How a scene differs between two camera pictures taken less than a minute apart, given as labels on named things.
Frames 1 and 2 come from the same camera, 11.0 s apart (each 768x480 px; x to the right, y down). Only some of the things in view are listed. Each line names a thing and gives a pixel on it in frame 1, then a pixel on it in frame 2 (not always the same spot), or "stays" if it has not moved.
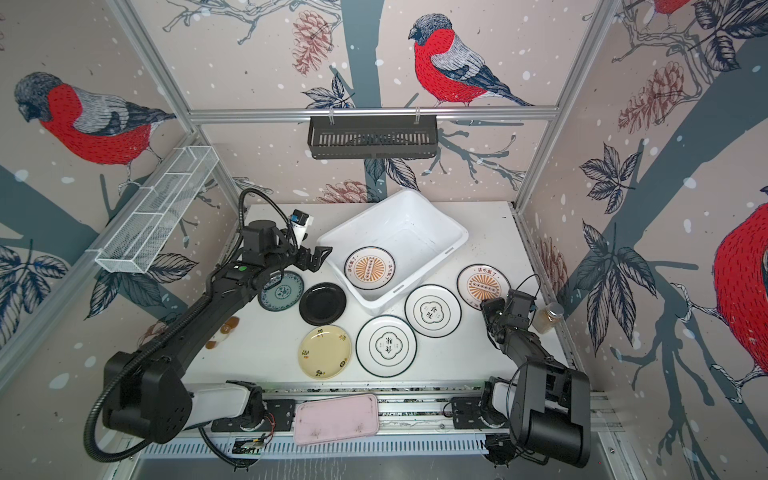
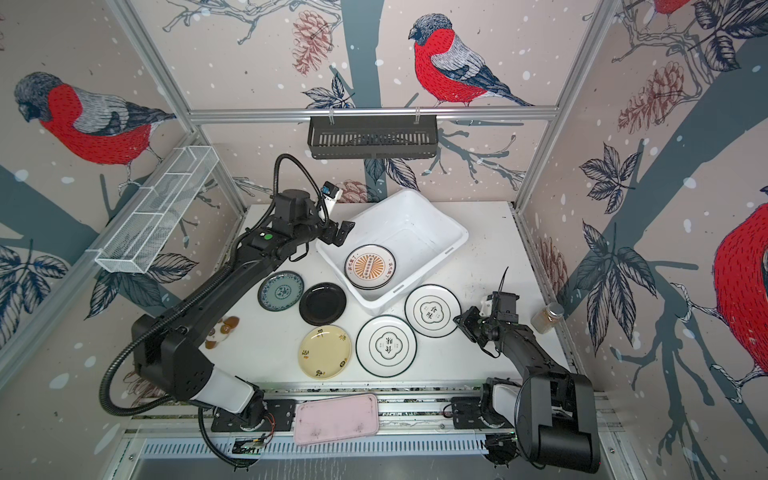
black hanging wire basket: x=372 y=137 stays
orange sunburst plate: x=479 y=282 → x=369 y=266
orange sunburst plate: x=369 y=267 stays
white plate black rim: x=433 y=310 stays
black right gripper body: x=495 y=311 → x=478 y=324
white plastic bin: x=417 y=233 stays
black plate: x=322 y=304 stays
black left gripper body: x=302 y=260 → x=328 y=232
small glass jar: x=546 y=319 stays
